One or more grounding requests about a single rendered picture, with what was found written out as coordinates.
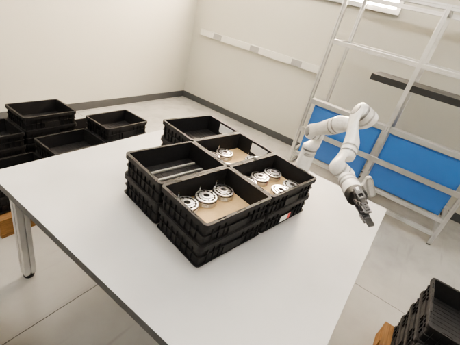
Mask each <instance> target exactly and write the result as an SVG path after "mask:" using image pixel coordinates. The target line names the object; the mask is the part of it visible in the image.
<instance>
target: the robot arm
mask: <svg viewBox="0 0 460 345"><path fill-rule="evenodd" d="M378 119H379V116H378V114H377V113H376V112H375V111H374V110H373V109H372V108H371V107H370V106H369V105H367V104H366V103H359V104H357V105H356V106H355V107H354V108H353V109H352V111H351V113H350V116H335V117H333V118H330V119H327V120H324V121H322V122H319V123H313V124H309V125H308V126H306V128H305V131H304V134H305V137H306V138H308V139H310V141H307V142H304V143H303V145H302V148H301V151H300V153H299V156H298V159H297V161H296V164H295V165H296V166H298V167H299V168H302V169H303V170H305V171H307V172H309V169H310V166H311V163H312V162H313V159H314V156H315V154H316V151H317V150H318V149H319V147H320V145H321V143H322V140H323V138H324V135H335V134H339V133H343V132H346V135H345V139H344V142H343V144H342V147H341V149H340V152H339V153H338V154H337V155H336V157H335V158H334V159H333V160H332V162H331V163H330V164H329V170H330V172H331V173H332V174H333V175H335V176H336V177H337V178H338V183H339V185H340V187H341V189H342V192H343V194H344V196H345V198H346V200H347V201H348V203H349V204H351V205H354V206H355V208H356V209H357V211H358V212H359V217H360V218H361V220H362V221H363V223H364V224H365V223H366V224H367V226H368V227H373V226H374V222H373V221H372V219H371V217H370V215H369V213H372V210H371V209H370V206H369V205H368V202H367V197H368V196H369V197H374V196H375V195H376V191H375V186H374V180H373V178H372V177H371V176H367V177H365V179H364V180H363V182H362V183H360V182H359V181H358V179H357V178H356V176H355V172H354V171H353V169H352V168H351V167H350V166H349V165H348V164H347V163H346V162H352V161H353V160H354V159H355V157H356V154H357V152H358V150H359V144H360V141H359V129H367V128H369V127H371V126H373V125H374V124H376V122H377V121H378Z"/></svg>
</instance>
